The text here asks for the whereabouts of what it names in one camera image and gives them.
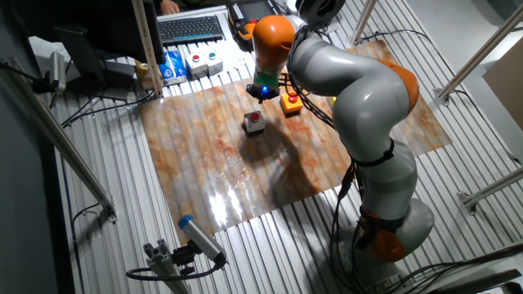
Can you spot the grey camera blue cap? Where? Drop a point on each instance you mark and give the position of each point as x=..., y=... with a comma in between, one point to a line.
x=200, y=239

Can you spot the brown cardboard panel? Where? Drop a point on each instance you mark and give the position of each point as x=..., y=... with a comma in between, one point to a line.
x=508, y=81

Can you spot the marble pattern mat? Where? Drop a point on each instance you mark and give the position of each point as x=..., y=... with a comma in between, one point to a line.
x=204, y=171

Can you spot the black round spool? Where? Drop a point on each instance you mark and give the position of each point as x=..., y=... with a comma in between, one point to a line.
x=318, y=11

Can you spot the grey diagonal frame beam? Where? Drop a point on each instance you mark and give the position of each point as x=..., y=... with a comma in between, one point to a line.
x=61, y=141

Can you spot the black keyboard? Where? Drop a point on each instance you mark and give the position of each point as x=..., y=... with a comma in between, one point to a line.
x=190, y=29

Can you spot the red button grey box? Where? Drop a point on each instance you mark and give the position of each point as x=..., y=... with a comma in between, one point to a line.
x=254, y=122

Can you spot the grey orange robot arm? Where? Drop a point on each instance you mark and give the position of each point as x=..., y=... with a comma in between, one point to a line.
x=367, y=98

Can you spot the yellow packet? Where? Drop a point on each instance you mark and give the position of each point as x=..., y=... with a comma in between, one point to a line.
x=143, y=75

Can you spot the black computer monitor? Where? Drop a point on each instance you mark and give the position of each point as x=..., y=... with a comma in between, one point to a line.
x=81, y=20

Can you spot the silver cylindrical camera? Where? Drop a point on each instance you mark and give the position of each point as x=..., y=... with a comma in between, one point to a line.
x=58, y=71

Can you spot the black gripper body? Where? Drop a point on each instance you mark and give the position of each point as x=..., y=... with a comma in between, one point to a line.
x=263, y=90

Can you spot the red button orange box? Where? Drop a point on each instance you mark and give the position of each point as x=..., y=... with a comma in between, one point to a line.
x=291, y=104

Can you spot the green button white box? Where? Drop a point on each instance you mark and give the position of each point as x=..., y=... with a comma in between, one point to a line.
x=214, y=63

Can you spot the person's right hand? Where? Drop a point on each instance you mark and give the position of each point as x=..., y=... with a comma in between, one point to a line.
x=169, y=7

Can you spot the aluminium frame beam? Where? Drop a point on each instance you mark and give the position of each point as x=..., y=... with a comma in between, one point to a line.
x=498, y=185

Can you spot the aluminium profile camera stand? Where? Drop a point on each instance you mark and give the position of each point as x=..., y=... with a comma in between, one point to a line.
x=163, y=269

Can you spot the red button white box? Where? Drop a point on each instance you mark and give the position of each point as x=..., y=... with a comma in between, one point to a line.
x=196, y=65

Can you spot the aluminium frame post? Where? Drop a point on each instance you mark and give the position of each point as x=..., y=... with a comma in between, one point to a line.
x=482, y=53
x=363, y=20

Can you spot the grey flat plate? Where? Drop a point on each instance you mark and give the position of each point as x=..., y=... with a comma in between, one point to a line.
x=327, y=34

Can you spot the beige upright frame post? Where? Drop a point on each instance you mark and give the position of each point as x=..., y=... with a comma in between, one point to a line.
x=147, y=49

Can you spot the orange black teach pendant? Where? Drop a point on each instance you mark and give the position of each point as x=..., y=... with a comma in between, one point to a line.
x=245, y=12

